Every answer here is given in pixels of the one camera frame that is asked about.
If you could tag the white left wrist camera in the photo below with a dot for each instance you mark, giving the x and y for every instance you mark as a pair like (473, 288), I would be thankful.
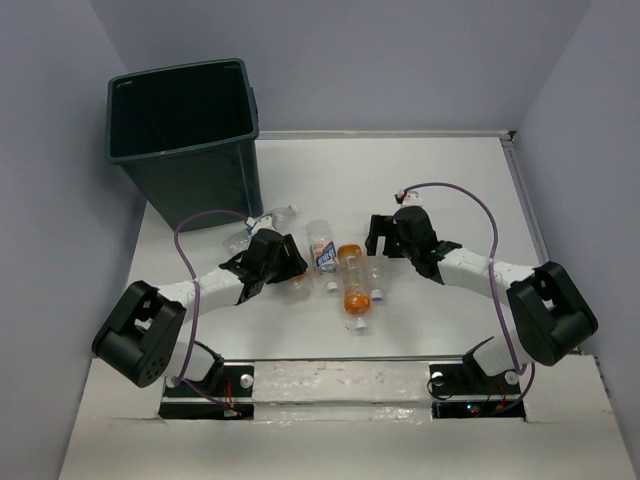
(254, 225)

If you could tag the small bottle orange label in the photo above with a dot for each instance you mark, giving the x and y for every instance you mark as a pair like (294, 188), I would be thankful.
(298, 288)

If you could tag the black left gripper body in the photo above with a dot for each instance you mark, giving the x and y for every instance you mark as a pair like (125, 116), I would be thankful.
(269, 270)

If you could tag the clear bottle white blue label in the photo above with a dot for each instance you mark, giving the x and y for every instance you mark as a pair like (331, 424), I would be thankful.
(323, 253)

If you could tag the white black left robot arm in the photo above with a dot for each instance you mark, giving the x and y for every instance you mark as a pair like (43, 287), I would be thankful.
(151, 333)

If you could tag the dark green plastic bin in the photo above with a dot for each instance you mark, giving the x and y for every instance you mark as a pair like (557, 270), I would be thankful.
(186, 137)

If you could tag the clear bottle white cap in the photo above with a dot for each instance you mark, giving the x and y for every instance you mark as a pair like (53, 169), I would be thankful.
(377, 279)

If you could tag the large orange label bottle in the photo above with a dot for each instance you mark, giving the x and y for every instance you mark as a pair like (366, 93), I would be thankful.
(356, 295)

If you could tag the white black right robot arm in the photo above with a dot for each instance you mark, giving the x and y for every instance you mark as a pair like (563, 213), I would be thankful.
(550, 315)

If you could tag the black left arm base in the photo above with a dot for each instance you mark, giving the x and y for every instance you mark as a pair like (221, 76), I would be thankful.
(228, 398)

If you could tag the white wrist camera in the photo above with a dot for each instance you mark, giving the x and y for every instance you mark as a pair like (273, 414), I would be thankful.
(408, 198)
(254, 225)

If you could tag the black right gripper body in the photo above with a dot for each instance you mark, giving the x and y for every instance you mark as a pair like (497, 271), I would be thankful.
(403, 248)

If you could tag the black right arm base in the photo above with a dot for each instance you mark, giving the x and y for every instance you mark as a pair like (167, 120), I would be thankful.
(462, 390)

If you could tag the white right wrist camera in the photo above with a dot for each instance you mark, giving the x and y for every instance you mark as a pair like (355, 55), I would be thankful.
(408, 198)

